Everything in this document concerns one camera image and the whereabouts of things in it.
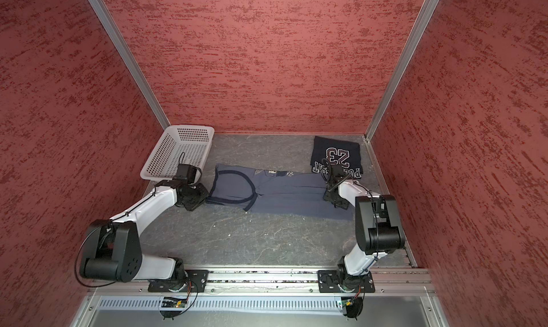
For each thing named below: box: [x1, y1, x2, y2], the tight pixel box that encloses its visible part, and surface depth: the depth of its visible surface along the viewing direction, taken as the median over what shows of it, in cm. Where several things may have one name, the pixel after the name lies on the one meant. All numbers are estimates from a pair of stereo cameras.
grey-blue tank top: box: [206, 164, 356, 218], surface depth 99 cm
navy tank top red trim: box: [310, 135, 364, 178], surface depth 112 cm
